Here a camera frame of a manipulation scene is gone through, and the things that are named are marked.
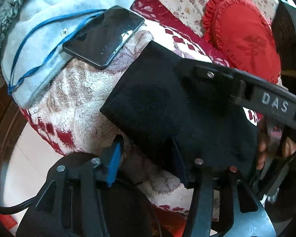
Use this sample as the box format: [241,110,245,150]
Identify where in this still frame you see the black knit pants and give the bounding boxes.
[101,41,258,186]

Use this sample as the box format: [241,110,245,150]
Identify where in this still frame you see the person's right hand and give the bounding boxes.
[255,118,296,171]

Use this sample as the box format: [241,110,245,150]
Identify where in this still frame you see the red heart-shaped frilled pillow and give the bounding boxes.
[202,0,281,84]

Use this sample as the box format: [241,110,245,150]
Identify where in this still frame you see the red and white plush blanket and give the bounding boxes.
[20,0,282,235]

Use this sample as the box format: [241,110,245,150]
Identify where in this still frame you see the black smartphone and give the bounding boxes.
[62,5,145,70]

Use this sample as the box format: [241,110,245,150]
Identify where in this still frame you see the light blue fleece garment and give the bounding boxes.
[0,0,135,109]

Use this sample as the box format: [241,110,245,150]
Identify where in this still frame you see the blue cord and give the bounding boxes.
[7,8,108,96]

